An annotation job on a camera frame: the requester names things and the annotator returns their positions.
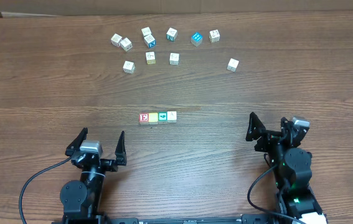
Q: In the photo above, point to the yellow letter C block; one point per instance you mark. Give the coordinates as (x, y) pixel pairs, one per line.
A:
(128, 67)

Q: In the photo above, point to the yellow-sided anchor block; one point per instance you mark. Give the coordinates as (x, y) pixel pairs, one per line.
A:
(232, 65)

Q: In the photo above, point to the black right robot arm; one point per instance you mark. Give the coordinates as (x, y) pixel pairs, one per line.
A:
(291, 165)

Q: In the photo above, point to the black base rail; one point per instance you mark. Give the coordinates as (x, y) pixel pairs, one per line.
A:
(191, 220)

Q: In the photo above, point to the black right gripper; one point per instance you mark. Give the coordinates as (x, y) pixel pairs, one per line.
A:
(268, 137)

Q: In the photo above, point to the blue-sided wooden block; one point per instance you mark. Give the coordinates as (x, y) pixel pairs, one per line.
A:
(171, 116)

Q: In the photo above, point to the yellow-framed picture block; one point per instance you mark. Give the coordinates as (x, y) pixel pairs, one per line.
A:
(150, 58)

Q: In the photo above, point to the light blue topped block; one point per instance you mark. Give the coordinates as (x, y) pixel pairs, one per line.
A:
(196, 39)

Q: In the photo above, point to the yellow-topped wooden block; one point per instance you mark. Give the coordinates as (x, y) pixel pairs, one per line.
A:
(153, 118)

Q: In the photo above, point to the red-sided wooden block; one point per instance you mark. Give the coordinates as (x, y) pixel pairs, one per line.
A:
(116, 39)

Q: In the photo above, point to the green-sided picture block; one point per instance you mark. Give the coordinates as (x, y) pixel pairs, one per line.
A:
(171, 34)

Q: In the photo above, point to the plain hourglass picture block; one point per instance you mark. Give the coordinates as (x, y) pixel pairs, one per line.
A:
(214, 36)

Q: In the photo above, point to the green letter E block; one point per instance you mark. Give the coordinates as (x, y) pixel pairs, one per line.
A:
(174, 59)

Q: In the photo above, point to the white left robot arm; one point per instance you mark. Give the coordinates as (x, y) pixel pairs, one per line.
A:
(81, 198)

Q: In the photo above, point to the red letter E block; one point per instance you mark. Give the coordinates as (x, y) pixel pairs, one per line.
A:
(143, 118)

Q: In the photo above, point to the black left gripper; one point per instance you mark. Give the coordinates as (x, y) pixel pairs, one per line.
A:
(119, 155)

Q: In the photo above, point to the red car picture block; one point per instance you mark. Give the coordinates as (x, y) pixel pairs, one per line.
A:
(126, 44)

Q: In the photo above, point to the plain wooden block behind X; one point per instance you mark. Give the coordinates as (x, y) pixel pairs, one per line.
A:
(146, 31)

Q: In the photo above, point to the green number 4 block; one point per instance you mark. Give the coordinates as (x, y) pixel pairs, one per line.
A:
(162, 117)

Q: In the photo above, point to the blue letter X block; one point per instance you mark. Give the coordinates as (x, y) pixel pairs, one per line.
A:
(150, 41)

